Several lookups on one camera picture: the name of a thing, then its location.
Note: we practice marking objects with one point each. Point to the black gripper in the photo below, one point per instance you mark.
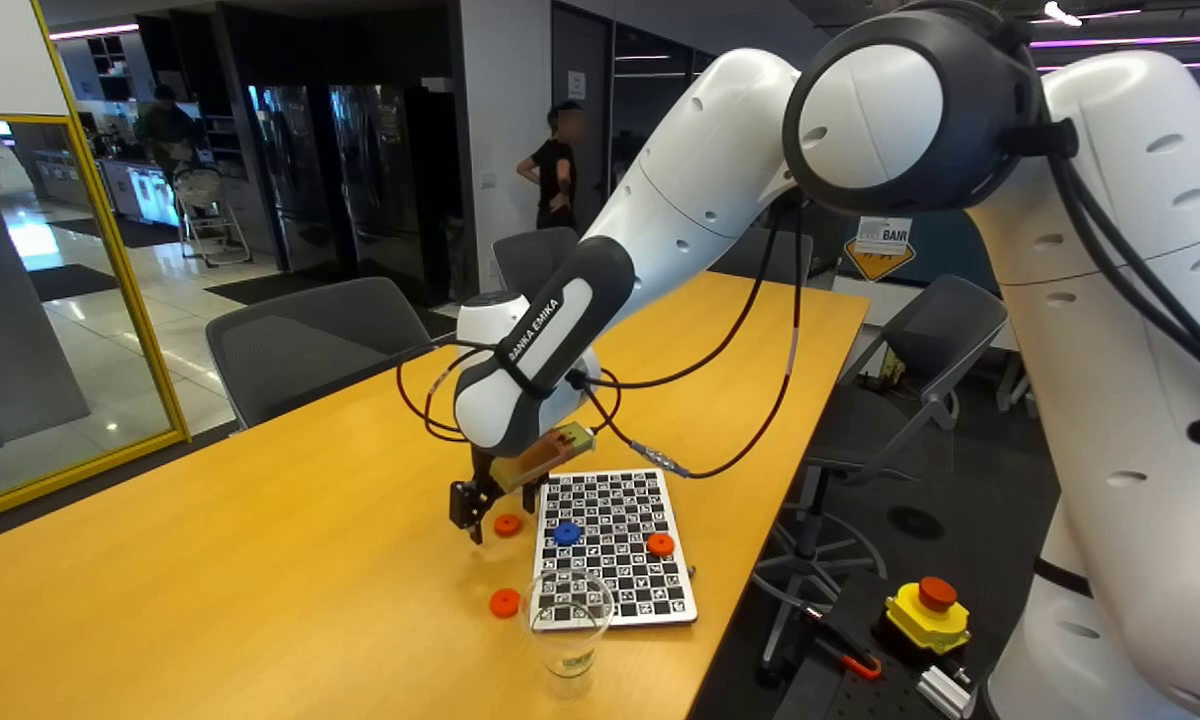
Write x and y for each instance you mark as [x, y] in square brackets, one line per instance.
[503, 474]

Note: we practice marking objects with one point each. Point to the orange disc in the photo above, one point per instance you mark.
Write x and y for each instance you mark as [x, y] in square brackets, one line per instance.
[662, 545]
[505, 602]
[511, 525]

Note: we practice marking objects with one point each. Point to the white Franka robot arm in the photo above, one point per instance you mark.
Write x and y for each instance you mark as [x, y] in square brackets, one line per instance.
[705, 160]

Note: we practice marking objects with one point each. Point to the clear glass cup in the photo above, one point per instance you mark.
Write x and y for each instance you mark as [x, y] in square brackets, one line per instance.
[566, 654]

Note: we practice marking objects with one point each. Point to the checkered calibration board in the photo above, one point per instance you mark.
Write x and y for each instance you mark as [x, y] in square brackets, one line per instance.
[615, 584]

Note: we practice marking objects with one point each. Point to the grey office chair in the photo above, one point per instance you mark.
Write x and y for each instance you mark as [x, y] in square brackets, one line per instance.
[767, 260]
[947, 332]
[306, 344]
[524, 266]

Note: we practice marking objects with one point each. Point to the person in black shirt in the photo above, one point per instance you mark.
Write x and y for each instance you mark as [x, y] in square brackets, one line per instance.
[559, 172]

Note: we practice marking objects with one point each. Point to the yellow framed glass partition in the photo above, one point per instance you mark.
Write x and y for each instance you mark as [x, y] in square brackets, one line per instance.
[128, 266]

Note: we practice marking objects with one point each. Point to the yellow red emergency stop button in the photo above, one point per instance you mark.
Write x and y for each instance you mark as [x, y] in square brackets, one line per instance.
[924, 624]

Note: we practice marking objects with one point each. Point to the white orange sign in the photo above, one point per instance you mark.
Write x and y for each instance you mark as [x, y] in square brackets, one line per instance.
[882, 260]

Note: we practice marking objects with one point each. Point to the blue cabinet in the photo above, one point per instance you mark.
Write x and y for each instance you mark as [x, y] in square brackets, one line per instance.
[955, 253]

